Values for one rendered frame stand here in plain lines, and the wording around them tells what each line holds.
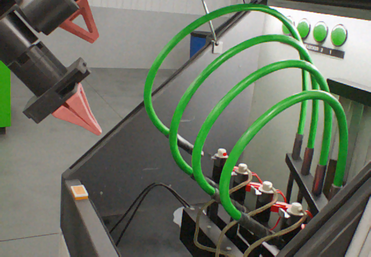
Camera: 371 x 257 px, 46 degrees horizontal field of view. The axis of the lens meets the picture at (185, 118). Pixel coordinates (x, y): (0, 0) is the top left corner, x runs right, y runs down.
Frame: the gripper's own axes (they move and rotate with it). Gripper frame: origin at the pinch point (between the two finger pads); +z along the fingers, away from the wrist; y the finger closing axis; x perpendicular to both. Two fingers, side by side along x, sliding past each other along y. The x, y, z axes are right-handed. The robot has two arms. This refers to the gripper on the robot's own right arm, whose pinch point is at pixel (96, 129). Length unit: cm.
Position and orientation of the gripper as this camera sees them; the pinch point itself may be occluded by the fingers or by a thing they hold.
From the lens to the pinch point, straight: 65.7
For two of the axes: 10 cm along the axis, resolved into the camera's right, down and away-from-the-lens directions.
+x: -1.8, -3.1, 9.3
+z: 6.0, 7.1, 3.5
